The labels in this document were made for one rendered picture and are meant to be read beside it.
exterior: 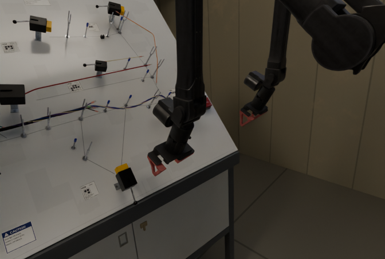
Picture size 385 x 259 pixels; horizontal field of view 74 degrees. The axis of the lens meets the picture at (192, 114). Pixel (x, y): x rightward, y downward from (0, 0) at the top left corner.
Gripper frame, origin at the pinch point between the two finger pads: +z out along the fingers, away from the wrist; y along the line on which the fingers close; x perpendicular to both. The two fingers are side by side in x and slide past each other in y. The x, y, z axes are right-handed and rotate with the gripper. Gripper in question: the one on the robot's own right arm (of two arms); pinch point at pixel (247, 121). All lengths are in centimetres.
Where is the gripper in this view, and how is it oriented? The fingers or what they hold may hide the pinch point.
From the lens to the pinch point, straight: 118.5
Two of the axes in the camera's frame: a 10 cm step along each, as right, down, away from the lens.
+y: -6.7, 2.7, -6.9
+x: 6.7, 6.2, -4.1
